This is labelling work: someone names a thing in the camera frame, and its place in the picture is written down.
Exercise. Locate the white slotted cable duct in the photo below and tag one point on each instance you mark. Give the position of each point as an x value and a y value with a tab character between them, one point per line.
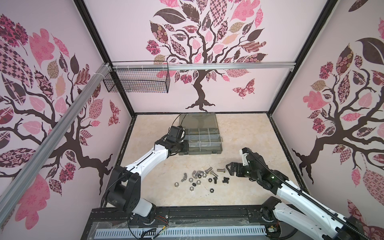
179	232

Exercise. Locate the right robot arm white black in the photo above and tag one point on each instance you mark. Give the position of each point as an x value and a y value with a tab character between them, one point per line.
293	206

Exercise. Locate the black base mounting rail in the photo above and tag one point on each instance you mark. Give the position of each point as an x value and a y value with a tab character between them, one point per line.
191	214

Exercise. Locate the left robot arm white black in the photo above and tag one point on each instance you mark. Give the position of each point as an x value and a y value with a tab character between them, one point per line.
124	187

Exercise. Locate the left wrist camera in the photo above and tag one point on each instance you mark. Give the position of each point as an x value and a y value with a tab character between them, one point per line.
176	132

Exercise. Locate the black wire mesh basket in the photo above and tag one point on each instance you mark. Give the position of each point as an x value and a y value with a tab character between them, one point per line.
138	77

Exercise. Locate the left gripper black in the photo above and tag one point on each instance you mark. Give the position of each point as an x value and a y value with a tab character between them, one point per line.
185	146

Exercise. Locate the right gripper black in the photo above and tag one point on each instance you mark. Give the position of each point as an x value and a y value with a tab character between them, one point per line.
232	167

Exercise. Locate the aluminium rail left wall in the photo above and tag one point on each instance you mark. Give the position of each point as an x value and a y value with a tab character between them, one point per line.
24	179

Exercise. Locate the black socket screw pair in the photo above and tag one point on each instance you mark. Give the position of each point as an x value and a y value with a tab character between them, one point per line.
225	180

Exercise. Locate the silver hex bolt upright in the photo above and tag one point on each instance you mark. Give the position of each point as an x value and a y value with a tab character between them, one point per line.
207	171

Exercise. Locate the aluminium rail back wall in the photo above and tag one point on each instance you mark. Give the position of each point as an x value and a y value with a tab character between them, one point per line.
222	66

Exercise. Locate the aluminium rail wall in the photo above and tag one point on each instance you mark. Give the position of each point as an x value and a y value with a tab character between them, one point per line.
222	66
24	179

